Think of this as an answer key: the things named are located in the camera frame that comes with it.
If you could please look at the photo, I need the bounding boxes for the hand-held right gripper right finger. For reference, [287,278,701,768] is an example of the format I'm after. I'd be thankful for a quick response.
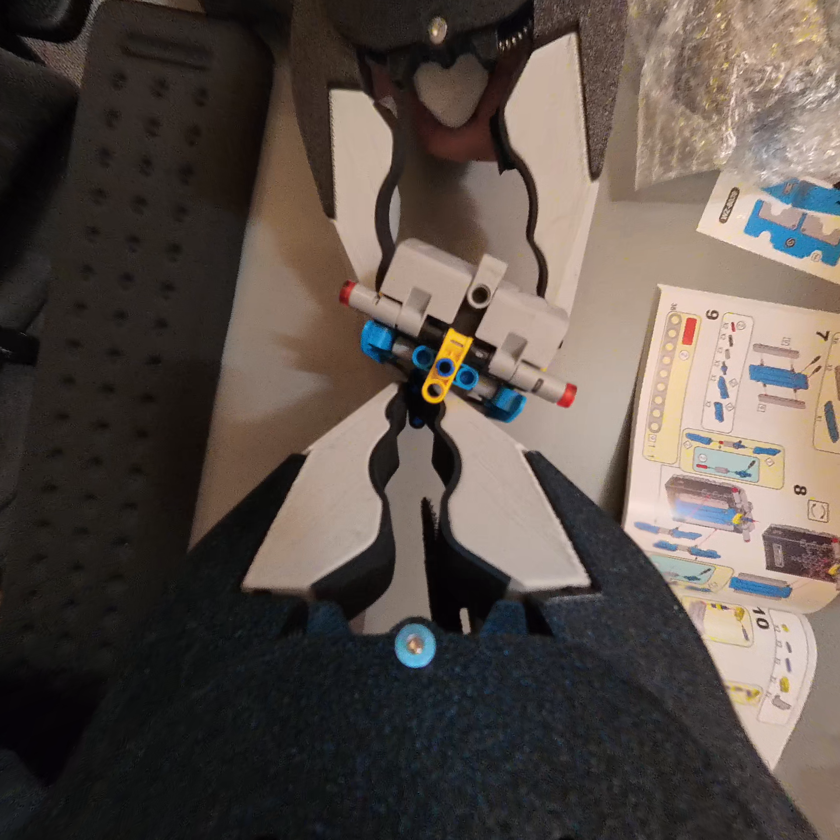
[423,394,592,595]

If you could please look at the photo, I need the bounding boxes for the instruction booklet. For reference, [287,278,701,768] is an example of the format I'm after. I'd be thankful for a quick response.
[621,283,840,770]

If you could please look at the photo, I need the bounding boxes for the grey blue toy brick model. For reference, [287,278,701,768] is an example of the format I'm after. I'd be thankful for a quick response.
[339,238,580,424]

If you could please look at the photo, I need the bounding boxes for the blue sticker sheet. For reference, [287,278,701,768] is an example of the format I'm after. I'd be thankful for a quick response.
[696,169,840,286]

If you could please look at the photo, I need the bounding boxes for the black perforated board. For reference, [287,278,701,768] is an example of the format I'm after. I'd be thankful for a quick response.
[0,0,275,775]

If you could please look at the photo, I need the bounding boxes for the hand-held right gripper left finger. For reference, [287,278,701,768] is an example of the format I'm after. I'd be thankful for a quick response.
[241,382,403,599]

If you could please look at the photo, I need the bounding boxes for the clear plastic bag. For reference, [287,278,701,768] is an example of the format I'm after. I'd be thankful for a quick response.
[625,0,840,193]

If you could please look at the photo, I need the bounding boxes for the person's left hand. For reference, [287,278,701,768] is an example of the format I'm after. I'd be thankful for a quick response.
[420,112,503,164]

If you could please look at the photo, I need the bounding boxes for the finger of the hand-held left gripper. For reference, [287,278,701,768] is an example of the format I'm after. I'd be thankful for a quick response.
[327,84,403,291]
[497,28,601,309]

